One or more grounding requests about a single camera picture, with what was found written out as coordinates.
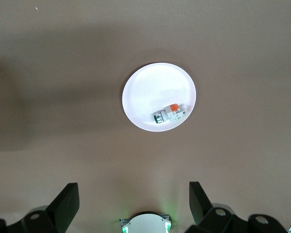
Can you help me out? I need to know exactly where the pink round plate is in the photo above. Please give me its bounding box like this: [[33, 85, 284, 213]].
[[122, 62, 197, 133]]

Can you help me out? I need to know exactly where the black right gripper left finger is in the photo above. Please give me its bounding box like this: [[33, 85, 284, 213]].
[[0, 182, 80, 233]]

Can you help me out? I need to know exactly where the small white orange part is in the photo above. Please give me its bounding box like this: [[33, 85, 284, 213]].
[[153, 103, 188, 125]]

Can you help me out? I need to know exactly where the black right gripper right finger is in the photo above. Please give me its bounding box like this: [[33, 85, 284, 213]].
[[185, 181, 288, 233]]

